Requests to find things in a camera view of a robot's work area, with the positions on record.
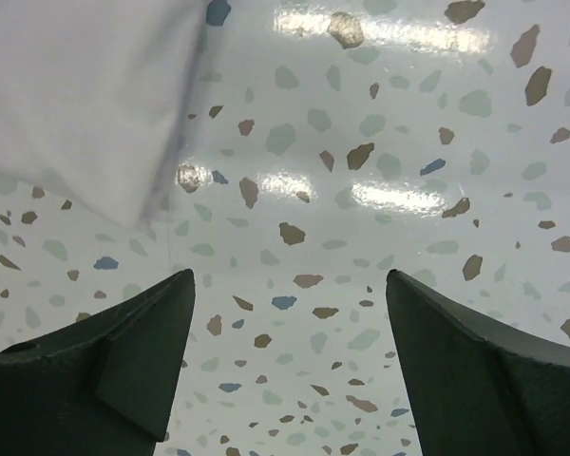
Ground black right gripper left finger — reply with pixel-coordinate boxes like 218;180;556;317
0;270;195;456

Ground white t shirt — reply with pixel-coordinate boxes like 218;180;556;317
0;0;207;229

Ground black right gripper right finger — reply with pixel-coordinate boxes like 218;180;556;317
386;270;570;456

